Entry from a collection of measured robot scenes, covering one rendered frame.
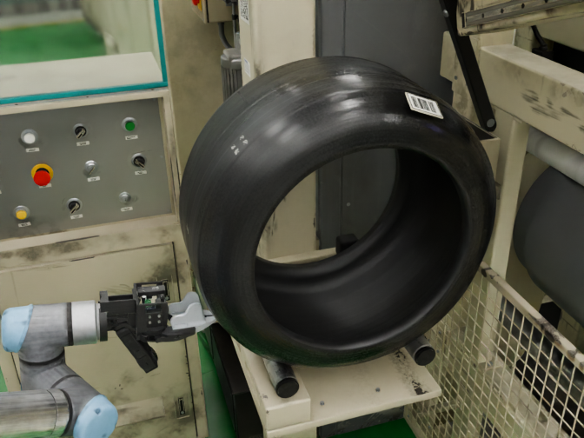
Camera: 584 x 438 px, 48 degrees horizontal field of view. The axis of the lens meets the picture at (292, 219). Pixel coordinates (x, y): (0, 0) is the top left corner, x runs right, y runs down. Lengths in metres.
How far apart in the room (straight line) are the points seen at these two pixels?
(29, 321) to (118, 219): 0.71
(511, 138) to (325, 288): 0.54
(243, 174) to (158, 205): 0.84
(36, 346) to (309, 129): 0.58
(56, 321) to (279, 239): 0.56
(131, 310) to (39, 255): 0.68
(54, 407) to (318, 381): 0.55
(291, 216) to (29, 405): 0.70
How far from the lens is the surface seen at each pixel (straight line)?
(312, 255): 1.52
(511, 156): 1.60
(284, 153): 0.98
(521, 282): 2.18
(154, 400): 2.14
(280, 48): 1.33
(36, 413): 1.07
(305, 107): 1.00
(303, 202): 1.46
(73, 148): 1.74
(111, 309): 1.17
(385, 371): 1.43
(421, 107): 1.04
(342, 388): 1.38
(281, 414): 1.28
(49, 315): 1.17
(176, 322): 1.19
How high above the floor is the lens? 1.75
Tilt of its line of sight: 29 degrees down
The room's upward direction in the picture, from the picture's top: 1 degrees counter-clockwise
